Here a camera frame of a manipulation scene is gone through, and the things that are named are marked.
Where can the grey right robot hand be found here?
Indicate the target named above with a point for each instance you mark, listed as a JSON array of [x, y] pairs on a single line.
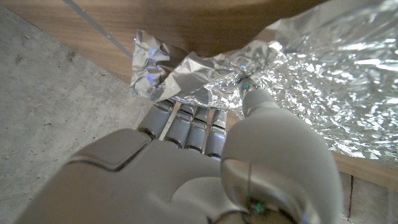
[[192, 177]]

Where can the crinkled aluminum foil sheet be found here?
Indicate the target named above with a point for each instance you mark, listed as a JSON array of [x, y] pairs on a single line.
[[326, 77]]

